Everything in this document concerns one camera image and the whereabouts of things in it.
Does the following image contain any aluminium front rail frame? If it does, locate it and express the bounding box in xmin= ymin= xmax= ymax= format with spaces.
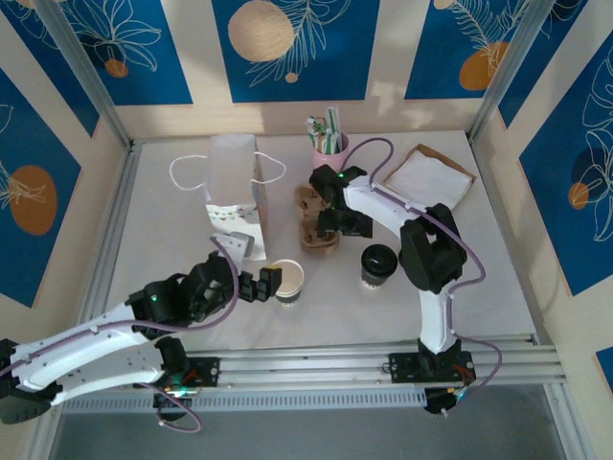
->
xmin=40 ymin=333 xmax=561 ymax=399

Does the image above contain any black controller board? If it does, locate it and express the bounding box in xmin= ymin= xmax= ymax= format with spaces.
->
xmin=152 ymin=382 xmax=195 ymax=423
xmin=423 ymin=385 xmax=468 ymax=418

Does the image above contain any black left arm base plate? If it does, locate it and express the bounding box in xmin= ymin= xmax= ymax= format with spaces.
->
xmin=165 ymin=356 xmax=221 ymax=389

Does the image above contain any white paper carrier bag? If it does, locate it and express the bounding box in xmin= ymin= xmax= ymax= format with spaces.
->
xmin=170 ymin=133 xmax=287 ymax=263

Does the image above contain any black plastic cup lid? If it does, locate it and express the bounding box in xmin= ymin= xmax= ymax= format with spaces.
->
xmin=361 ymin=242 xmax=400 ymax=279

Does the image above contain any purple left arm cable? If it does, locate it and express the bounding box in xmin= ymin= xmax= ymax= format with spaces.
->
xmin=0 ymin=235 xmax=240 ymax=433

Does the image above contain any aluminium frame post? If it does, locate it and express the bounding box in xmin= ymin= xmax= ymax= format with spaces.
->
xmin=468 ymin=0 xmax=552 ymax=145
xmin=35 ymin=0 xmax=135 ymax=150

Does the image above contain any brown paper stick packet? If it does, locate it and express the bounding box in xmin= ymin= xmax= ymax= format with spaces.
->
xmin=313 ymin=129 xmax=350 ymax=155

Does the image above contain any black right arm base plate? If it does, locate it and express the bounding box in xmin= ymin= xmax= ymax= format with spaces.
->
xmin=388 ymin=352 xmax=476 ymax=384

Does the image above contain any grey slotted cable duct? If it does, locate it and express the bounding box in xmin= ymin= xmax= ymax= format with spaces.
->
xmin=61 ymin=386 xmax=427 ymax=414

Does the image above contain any white napkin stack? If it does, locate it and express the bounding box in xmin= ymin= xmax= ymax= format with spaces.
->
xmin=385 ymin=149 xmax=473 ymax=212

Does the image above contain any pink cylindrical holder cup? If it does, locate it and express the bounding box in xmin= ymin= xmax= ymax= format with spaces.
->
xmin=311 ymin=132 xmax=350 ymax=173

